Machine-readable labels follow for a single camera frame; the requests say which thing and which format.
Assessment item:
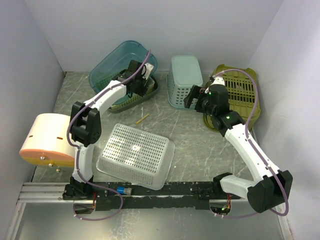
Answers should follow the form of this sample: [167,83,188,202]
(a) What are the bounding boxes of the pale green shallow basket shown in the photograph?
[94,70,158,113]

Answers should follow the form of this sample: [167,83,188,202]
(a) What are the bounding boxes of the light blue perforated basket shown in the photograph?
[166,55,203,110]

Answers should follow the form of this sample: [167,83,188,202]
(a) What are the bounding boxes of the olive green tub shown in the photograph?
[203,64,261,132]

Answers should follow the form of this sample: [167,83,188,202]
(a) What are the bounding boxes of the teal transparent tub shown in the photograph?
[88,40,158,94]

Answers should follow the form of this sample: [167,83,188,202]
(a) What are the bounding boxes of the white perforated basket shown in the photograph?
[96,123,175,191]

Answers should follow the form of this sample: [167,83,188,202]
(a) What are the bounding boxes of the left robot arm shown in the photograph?
[63,60,154,200]

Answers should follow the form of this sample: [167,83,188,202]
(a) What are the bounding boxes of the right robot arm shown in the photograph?
[183,84,293,216]

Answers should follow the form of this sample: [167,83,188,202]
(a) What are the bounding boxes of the small wooden stick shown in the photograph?
[135,113,150,125]

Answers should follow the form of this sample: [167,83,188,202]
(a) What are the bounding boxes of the dark grey tray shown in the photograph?
[108,75,159,114]

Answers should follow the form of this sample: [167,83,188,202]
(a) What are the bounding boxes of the blue grey connector plug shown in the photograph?
[116,186,132,196]

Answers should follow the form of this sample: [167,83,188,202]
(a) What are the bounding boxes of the cream cylindrical drum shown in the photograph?
[19,113,75,168]

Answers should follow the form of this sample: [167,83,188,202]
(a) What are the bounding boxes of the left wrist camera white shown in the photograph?
[143,62,154,80]

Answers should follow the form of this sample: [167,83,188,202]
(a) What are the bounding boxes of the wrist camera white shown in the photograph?
[143,62,154,80]
[212,76,225,86]

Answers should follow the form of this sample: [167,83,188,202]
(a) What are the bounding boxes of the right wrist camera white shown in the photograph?
[212,76,225,86]

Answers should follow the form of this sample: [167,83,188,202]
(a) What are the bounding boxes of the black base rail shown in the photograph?
[62,181,228,211]

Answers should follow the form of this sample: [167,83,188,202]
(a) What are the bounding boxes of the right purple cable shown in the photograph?
[211,68,290,220]

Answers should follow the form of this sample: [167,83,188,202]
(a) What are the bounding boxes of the aluminium extrusion frame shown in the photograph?
[6,182,293,240]

